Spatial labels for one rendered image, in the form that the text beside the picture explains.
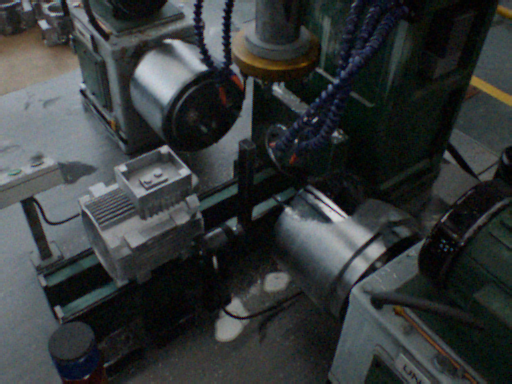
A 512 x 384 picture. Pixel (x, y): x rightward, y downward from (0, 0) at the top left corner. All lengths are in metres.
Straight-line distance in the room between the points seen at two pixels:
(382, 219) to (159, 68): 0.68
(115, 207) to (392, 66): 0.62
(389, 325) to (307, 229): 0.24
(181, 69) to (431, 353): 0.84
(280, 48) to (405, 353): 0.57
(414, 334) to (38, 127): 1.32
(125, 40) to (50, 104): 0.52
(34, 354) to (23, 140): 0.73
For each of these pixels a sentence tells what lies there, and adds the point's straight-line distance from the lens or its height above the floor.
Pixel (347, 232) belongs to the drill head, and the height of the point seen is 1.15.
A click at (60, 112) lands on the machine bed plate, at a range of 1.87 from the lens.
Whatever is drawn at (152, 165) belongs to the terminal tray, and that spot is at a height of 1.12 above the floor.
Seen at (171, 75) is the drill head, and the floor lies 1.15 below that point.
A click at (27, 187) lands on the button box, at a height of 1.05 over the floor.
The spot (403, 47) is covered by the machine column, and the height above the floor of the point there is 1.35.
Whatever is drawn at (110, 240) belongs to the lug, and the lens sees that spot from 1.07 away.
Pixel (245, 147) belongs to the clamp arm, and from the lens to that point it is 0.99.
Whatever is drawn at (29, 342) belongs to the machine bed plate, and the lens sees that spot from 1.33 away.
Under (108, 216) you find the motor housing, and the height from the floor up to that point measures 1.10.
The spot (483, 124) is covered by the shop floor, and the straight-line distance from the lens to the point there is 3.35.
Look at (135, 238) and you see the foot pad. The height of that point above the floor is 1.07.
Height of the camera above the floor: 1.90
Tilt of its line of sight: 42 degrees down
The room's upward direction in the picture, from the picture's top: 2 degrees clockwise
